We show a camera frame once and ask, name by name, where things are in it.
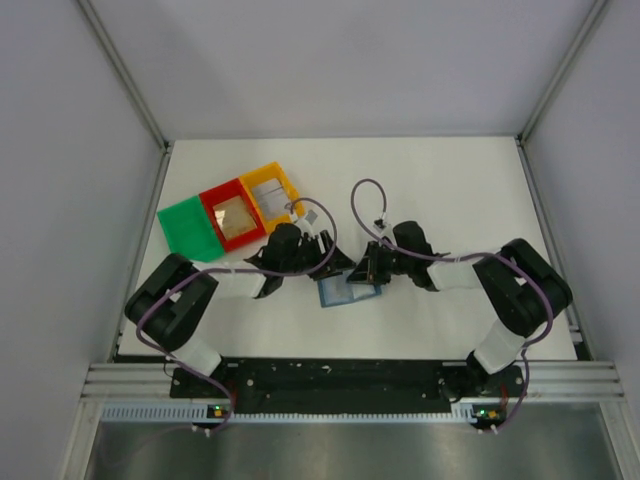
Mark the green plastic bin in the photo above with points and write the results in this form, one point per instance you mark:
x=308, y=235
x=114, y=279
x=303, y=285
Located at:
x=189, y=232

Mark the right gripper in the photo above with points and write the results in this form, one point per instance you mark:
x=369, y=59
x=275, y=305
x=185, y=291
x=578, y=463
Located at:
x=369, y=270

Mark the gold cards in red bin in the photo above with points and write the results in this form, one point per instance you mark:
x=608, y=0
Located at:
x=233, y=218

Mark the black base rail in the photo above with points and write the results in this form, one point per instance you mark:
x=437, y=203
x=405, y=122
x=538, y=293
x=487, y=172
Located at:
x=338, y=386

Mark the yellow plastic bin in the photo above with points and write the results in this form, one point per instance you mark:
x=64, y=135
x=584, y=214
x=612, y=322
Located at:
x=262, y=174

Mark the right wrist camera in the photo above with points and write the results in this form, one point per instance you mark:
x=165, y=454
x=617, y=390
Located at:
x=382, y=226

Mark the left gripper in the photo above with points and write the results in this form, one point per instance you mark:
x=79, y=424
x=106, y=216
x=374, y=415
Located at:
x=337, y=263

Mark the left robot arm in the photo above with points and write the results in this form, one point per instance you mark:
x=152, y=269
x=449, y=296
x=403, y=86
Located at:
x=169, y=306

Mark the silver cards in yellow bin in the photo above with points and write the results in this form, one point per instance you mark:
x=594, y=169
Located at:
x=271, y=198

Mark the blue leather card holder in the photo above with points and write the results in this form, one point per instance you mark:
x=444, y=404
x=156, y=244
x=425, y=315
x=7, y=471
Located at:
x=335, y=291

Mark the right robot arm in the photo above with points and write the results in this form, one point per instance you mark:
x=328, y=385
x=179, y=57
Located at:
x=523, y=289

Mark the red plastic bin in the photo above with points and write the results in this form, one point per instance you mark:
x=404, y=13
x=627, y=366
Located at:
x=223, y=192

